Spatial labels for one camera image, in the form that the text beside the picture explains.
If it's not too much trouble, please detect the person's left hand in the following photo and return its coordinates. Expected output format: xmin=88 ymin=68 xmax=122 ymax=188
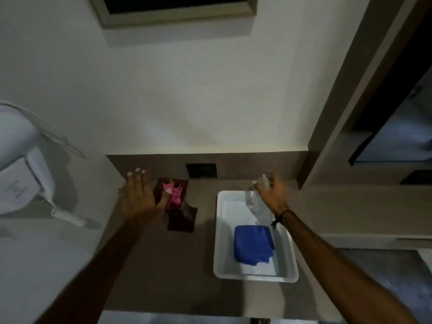
xmin=118 ymin=168 xmax=171 ymax=226

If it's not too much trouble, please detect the person's right hand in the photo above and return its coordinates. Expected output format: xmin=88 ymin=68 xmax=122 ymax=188
xmin=252 ymin=172 xmax=291 ymax=217

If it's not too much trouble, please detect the clear spray bottle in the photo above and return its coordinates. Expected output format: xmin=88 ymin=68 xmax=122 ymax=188
xmin=245 ymin=174 xmax=273 ymax=212

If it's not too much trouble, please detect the brown vase with pink flowers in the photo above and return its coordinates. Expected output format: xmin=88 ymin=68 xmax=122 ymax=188
xmin=153 ymin=177 xmax=198 ymax=234

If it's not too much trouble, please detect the blue cloth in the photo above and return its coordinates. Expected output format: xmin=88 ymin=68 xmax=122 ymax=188
xmin=233 ymin=225 xmax=275 ymax=266

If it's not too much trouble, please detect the person's right forearm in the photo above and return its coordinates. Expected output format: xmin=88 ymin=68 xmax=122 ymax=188
xmin=275 ymin=209 xmax=411 ymax=324

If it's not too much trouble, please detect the person's left forearm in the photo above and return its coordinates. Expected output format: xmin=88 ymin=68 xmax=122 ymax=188
xmin=35 ymin=209 xmax=162 ymax=324

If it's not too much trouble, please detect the pink artificial flower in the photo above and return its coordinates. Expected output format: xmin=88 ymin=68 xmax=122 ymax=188
xmin=162 ymin=181 xmax=185 ymax=210

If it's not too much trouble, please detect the white plastic tray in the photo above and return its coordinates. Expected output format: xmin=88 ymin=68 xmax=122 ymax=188
xmin=213 ymin=190 xmax=300 ymax=284

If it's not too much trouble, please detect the black socket under television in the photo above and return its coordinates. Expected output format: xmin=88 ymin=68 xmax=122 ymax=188
xmin=399 ymin=170 xmax=432 ymax=186

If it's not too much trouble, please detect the grey shaggy rug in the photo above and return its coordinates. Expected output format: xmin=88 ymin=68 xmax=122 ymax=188
xmin=337 ymin=248 xmax=432 ymax=324

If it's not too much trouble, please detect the black wrist bracelet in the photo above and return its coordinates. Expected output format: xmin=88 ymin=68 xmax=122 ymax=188
xmin=270 ymin=209 xmax=298 ymax=230

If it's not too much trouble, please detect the black wall socket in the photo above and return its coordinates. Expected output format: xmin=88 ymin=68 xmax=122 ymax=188
xmin=186 ymin=163 xmax=217 ymax=179

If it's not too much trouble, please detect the white wall hair dryer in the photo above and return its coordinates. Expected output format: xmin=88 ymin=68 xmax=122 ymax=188
xmin=0 ymin=100 xmax=87 ymax=216

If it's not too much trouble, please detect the black wall television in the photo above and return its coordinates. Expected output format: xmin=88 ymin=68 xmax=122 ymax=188
xmin=348 ymin=60 xmax=432 ymax=167

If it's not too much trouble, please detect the framed wall picture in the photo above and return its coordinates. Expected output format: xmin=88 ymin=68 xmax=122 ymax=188
xmin=88 ymin=0 xmax=258 ymax=30

